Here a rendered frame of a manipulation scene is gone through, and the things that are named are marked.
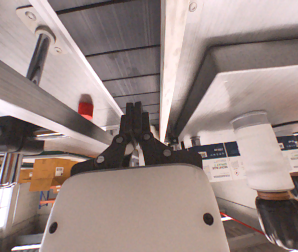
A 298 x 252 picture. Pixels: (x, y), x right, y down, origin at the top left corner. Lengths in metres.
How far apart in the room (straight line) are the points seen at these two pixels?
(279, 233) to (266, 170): 0.12
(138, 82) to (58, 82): 0.16
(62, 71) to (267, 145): 0.44
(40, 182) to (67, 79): 1.82
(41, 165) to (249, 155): 2.01
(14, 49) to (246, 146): 0.47
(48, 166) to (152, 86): 1.89
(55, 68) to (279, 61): 0.33
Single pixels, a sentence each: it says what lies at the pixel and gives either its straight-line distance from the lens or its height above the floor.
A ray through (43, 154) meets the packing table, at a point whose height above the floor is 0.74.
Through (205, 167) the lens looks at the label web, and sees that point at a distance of 0.56.
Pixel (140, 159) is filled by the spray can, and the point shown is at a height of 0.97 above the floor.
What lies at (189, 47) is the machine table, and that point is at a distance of 0.22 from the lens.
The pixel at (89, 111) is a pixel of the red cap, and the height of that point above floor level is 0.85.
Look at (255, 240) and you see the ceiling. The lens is 6.31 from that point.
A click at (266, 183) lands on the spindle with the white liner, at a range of 0.39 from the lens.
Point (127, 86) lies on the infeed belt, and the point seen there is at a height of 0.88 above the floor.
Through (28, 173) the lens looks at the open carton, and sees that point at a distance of 4.89.
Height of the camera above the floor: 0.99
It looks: 18 degrees down
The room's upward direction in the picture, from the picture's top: 175 degrees clockwise
